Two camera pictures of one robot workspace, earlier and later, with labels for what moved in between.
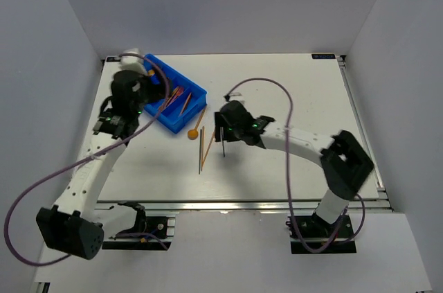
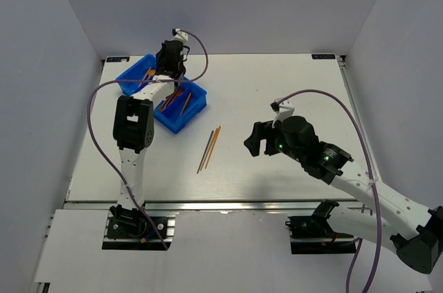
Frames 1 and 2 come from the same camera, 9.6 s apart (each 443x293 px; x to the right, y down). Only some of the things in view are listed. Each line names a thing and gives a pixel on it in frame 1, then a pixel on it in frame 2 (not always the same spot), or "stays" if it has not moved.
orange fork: x=180 y=91 stays
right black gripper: x=220 y=121 -> x=259 y=132
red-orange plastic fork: x=181 y=89 stays
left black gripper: x=158 y=89 -> x=158 y=55
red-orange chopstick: x=186 y=104 stays
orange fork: x=174 y=91 stays
